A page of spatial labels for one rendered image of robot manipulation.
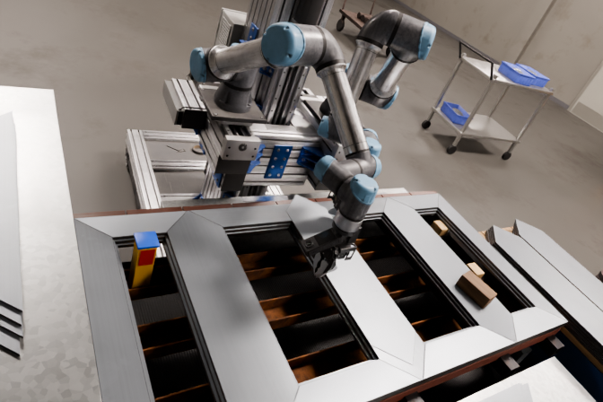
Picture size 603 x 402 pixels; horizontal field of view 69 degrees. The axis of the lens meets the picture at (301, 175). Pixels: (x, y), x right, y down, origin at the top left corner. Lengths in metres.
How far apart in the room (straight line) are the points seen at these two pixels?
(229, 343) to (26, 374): 0.48
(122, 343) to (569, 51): 9.65
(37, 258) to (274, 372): 0.59
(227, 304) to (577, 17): 9.53
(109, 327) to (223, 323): 0.27
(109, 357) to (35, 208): 0.37
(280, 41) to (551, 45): 9.30
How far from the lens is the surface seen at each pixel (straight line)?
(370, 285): 1.50
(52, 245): 1.07
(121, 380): 1.11
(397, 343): 1.40
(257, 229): 1.53
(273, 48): 1.28
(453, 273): 1.77
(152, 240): 1.32
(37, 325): 0.94
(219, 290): 1.29
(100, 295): 1.24
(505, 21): 11.10
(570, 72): 10.05
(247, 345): 1.20
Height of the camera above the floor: 1.81
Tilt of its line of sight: 32 degrees down
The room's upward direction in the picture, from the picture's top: 22 degrees clockwise
